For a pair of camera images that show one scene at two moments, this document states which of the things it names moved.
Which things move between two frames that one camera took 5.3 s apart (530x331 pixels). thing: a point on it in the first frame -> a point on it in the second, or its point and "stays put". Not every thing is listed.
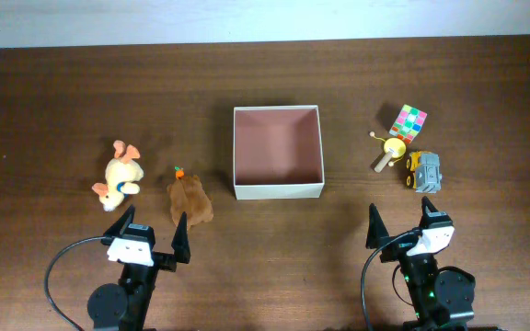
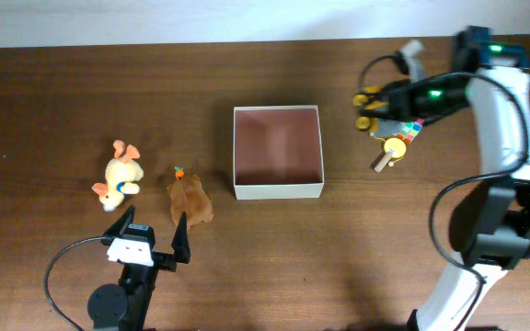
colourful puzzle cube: (409, 123) stays put
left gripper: (181, 248) stays put
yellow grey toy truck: (423, 172) -> (379, 127)
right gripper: (378, 230) -> (393, 91)
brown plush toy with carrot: (188, 195) stays put
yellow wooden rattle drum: (395, 149) stays put
